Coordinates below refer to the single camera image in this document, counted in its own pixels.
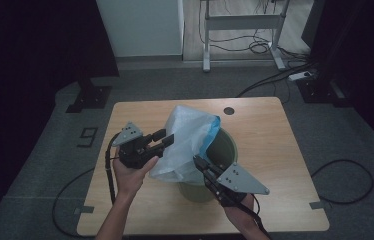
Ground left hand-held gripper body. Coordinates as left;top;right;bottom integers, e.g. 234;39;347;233
111;121;164;169

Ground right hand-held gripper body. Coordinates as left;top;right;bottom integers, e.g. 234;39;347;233
208;162;270;208

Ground white trash bag blue band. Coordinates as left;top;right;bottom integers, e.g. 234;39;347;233
148;105;222;184

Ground green plastic trash bin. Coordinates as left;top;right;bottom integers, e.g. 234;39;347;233
178;128;239;203

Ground person's left hand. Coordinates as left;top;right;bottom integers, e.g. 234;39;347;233
112;155;160;196

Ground person's right hand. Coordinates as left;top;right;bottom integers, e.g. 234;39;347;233
223;194;259;231

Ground black stand base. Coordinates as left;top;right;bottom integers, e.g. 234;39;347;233
296;78;353;108
65;77;113;114

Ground white cabinet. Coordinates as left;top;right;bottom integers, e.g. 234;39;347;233
95;0;185;58

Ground white power strip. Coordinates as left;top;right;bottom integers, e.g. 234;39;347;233
288;70;313;82

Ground dark curtain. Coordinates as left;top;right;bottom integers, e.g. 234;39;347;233
0;0;120;234
301;0;374;161

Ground left hand-held gripper cable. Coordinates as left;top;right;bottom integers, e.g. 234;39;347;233
104;132;123;206

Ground hand-held gripper cable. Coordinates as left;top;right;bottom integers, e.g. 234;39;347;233
104;132;123;206
236;194;273;240

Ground right hand-held gripper cable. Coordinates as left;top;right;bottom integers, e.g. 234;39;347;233
236;194;273;240

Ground black floor cable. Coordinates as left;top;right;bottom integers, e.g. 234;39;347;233
310;159;374;205
52;167;96;238

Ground black power strip cables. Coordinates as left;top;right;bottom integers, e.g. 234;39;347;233
235;61;316;98

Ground tangle of black cables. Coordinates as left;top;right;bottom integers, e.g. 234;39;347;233
198;0;309;63

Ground white metal desk frame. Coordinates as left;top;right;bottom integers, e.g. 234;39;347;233
199;0;291;73

